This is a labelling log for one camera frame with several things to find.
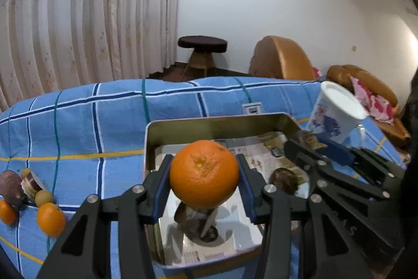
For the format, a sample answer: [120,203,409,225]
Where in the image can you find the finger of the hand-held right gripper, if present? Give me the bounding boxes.
[283,138,391,201]
[318,142,407,185]

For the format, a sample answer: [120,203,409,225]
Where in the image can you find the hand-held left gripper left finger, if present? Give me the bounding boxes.
[36,154,173,279]

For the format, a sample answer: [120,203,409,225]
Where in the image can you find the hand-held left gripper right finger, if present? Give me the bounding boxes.
[236,153,373,279]

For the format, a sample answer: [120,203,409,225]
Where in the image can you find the brown passion fruit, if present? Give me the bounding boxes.
[268,167,299,195]

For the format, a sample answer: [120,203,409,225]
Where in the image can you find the large orange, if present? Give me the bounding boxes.
[169,140,240,209]

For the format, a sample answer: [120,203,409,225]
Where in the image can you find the metal tin tray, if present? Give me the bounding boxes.
[143,113,311,267]

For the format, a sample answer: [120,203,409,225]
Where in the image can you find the medium orange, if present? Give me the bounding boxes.
[37,202,66,238]

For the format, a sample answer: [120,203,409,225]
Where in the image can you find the cut purple fruit piece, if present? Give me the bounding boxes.
[20,169,46,201]

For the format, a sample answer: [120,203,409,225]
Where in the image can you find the purple passion fruit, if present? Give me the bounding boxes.
[0,170,27,208]

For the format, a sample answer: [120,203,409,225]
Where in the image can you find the small orange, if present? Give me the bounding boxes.
[0,200,18,225]

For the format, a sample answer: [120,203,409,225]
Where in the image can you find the newspaper sheet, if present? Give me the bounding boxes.
[157,132,309,258]

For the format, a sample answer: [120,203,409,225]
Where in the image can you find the white floral cup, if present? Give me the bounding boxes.
[306,81,370,150]

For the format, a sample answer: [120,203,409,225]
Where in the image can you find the pink floral cloth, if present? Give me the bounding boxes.
[349,76,397,124]

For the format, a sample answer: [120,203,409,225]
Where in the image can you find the white blanket tag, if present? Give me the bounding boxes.
[242,103,264,115]

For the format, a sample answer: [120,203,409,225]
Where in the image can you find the brown leather sofa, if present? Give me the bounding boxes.
[327,64,411,149]

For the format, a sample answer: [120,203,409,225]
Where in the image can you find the blue plaid blanket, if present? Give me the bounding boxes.
[0,76,405,279]

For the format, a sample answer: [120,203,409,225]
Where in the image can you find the brown leather armchair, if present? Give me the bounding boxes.
[249,35,317,81]

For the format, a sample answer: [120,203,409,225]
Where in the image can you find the round dark wicker stool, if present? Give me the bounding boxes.
[177,35,228,77]

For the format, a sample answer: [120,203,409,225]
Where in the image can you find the beige patterned curtain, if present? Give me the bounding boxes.
[0,0,182,113]

